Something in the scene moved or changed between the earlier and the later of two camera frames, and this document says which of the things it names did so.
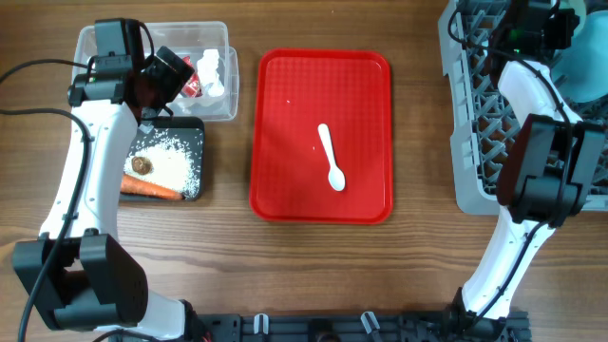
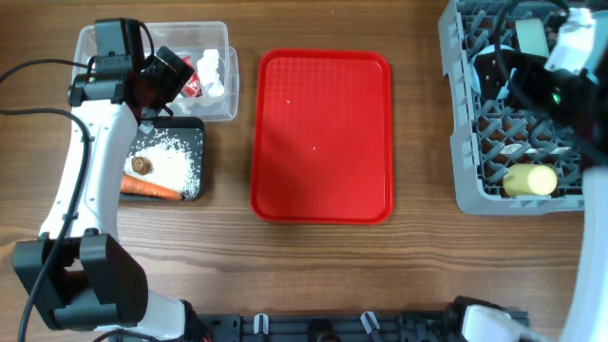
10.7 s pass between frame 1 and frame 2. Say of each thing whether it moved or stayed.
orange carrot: stayed
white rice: stayed
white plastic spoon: moved
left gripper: stayed
